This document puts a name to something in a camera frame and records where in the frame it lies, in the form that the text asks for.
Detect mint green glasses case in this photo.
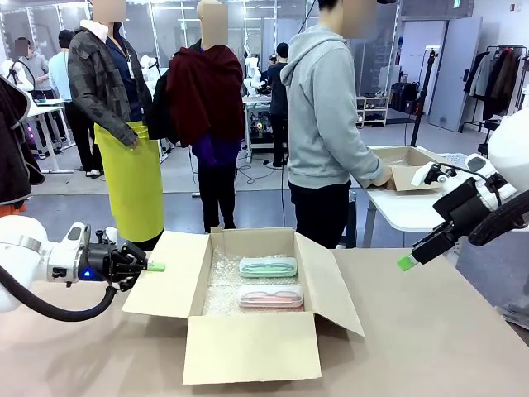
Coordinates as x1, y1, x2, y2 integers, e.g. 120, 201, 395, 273
239, 256, 298, 279

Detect white shoe shelf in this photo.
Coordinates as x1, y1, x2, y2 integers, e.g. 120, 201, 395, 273
355, 94, 392, 127

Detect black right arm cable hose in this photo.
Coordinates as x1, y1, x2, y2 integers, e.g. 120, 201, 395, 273
468, 193, 529, 247

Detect dark hanging jacket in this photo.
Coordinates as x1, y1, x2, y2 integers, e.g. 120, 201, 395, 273
0, 75, 45, 208

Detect pink framed glasses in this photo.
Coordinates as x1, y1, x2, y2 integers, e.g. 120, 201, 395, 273
245, 289, 297, 303

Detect person's right hand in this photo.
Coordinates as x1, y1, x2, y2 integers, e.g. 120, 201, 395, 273
374, 164, 393, 189

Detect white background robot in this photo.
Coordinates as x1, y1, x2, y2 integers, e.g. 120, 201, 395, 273
242, 52, 266, 99

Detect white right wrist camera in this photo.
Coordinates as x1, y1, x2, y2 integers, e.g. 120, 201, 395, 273
410, 161, 454, 188

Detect black tripod stand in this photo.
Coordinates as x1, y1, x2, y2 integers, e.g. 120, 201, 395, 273
409, 48, 440, 149

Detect white desk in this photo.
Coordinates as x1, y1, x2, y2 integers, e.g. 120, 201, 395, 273
24, 98, 76, 174

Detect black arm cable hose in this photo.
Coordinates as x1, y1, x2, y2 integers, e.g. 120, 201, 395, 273
0, 264, 117, 323
468, 193, 529, 247

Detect person in grey sweater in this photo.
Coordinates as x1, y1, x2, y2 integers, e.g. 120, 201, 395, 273
14, 36, 51, 101

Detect white plastic basket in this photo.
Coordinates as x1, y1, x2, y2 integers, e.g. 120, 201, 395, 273
436, 151, 473, 167

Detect person in grey hoodie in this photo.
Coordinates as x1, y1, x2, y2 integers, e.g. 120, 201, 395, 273
279, 0, 393, 250

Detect mannequin with yellow skirt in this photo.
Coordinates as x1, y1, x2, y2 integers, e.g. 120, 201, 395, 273
67, 0, 167, 252

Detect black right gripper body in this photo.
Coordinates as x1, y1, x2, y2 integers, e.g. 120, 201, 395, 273
432, 178, 484, 235

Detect green framed glasses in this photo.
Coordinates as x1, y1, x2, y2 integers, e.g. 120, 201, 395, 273
247, 259, 291, 272

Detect white side table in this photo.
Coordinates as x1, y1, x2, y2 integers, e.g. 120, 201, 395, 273
362, 144, 460, 250

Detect large open cardboard box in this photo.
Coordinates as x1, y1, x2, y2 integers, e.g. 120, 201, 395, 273
122, 226, 365, 386

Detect mannequin with maroon shawl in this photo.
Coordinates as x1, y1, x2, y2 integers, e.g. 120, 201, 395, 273
147, 0, 248, 233

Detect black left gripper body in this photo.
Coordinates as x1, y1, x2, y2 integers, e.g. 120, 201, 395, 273
82, 242, 127, 287

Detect clear bubble wrap sheet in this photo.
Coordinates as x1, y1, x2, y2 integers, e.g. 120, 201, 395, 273
201, 243, 307, 318

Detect small open cardboard box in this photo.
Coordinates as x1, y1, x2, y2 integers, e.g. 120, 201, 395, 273
370, 145, 450, 194

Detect person in black cap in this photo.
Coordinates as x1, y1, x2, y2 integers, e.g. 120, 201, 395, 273
264, 41, 291, 170

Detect pink glasses case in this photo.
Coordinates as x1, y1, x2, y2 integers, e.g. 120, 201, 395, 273
237, 284, 305, 309

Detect black clothes rack with coats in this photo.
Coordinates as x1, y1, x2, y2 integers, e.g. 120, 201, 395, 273
460, 43, 529, 134

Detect person's right forearm grey sleeve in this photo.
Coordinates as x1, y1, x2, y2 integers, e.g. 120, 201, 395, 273
350, 149, 388, 190

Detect grey tall cabinet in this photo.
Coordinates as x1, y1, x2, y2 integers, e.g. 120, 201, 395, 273
427, 16, 484, 134

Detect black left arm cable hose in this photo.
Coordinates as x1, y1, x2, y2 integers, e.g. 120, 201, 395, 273
0, 264, 117, 323

